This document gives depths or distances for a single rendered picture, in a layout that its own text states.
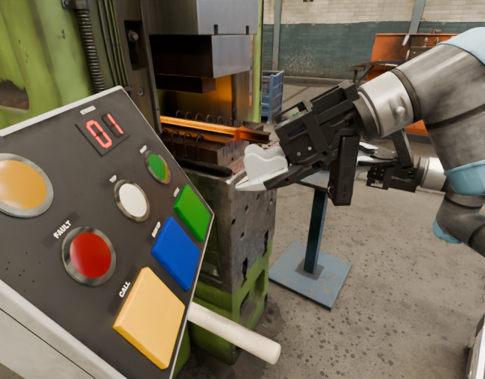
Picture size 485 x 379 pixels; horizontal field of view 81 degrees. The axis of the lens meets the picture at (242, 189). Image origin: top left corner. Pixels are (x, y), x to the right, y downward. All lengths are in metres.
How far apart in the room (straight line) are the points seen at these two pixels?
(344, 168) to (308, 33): 8.22
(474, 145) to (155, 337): 0.42
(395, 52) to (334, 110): 3.92
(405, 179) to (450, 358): 1.10
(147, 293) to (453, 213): 0.69
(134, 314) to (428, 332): 1.60
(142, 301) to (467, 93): 0.42
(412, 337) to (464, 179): 1.34
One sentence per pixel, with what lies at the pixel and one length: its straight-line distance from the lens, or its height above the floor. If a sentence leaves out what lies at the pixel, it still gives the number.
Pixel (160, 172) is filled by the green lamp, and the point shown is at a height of 1.08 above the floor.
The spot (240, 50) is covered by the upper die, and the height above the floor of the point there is 1.23.
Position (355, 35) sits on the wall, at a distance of 8.40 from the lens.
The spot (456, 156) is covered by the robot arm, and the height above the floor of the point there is 1.14.
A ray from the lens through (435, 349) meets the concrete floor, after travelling 1.74.
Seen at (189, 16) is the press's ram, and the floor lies 1.30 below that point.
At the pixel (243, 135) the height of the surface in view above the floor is 0.99.
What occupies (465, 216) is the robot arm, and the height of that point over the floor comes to 0.91.
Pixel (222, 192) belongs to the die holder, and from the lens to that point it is 0.81.
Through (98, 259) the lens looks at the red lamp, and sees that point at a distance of 0.31.
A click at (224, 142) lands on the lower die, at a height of 0.99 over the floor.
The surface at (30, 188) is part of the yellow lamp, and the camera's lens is 0.30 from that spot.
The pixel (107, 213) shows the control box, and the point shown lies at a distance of 0.35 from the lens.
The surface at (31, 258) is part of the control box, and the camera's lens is 0.28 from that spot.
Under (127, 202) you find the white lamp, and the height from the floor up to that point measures 1.09.
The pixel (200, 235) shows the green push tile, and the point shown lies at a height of 0.99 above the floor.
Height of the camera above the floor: 1.27
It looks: 29 degrees down
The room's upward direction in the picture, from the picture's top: straight up
